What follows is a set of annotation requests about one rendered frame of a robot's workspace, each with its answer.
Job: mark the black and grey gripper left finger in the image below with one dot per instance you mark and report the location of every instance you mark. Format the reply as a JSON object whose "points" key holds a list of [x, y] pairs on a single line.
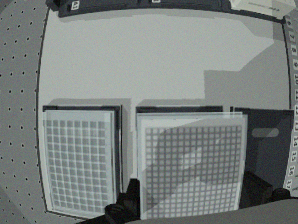
{"points": [[126, 209]]}

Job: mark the white deep-well block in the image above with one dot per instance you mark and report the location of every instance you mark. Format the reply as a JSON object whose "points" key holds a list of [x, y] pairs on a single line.
{"points": [[276, 8]]}

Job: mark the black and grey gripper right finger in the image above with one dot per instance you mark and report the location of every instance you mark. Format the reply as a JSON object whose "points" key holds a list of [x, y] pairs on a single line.
{"points": [[255, 191]]}

